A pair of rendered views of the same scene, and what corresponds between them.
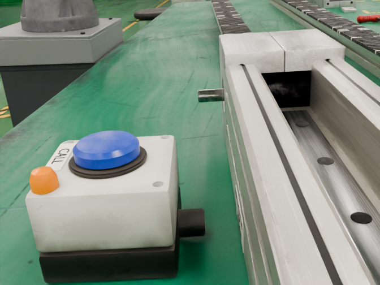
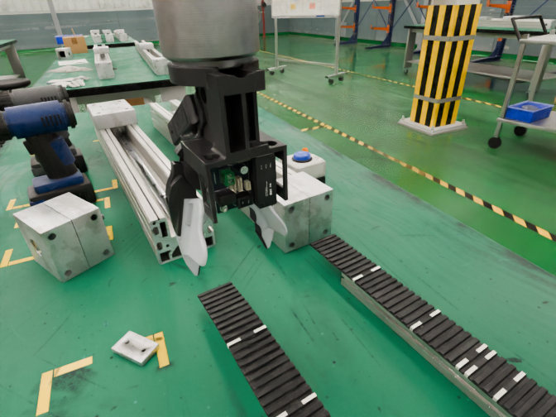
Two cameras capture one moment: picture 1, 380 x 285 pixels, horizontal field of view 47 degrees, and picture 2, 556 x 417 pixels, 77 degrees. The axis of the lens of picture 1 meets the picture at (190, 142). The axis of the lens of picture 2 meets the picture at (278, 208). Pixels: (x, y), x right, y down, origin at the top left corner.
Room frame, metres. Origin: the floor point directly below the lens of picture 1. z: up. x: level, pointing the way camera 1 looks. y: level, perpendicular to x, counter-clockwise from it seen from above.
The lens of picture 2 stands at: (0.84, -0.40, 1.15)
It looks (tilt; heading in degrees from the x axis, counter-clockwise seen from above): 30 degrees down; 148
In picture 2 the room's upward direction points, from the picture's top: 2 degrees counter-clockwise
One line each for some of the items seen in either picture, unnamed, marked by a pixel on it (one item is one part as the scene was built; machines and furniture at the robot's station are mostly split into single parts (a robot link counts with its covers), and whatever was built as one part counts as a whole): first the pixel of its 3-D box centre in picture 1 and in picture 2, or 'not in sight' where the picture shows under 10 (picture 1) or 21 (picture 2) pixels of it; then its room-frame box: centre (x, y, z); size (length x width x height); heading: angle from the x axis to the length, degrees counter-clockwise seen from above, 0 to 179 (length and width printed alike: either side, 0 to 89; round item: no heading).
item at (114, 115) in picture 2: not in sight; (112, 117); (-0.30, -0.25, 0.87); 0.16 x 0.11 x 0.07; 178
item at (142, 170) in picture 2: not in sight; (134, 159); (-0.05, -0.26, 0.82); 0.80 x 0.10 x 0.09; 178
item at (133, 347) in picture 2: not in sight; (136, 347); (0.50, -0.40, 0.78); 0.05 x 0.03 x 0.01; 31
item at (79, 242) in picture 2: not in sight; (73, 232); (0.24, -0.43, 0.83); 0.11 x 0.10 x 0.10; 110
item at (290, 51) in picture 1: (262, 90); (299, 208); (0.41, -0.07, 0.83); 0.12 x 0.09 x 0.10; 88
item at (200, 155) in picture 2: not in sight; (226, 136); (0.58, -0.28, 1.05); 0.09 x 0.08 x 0.12; 177
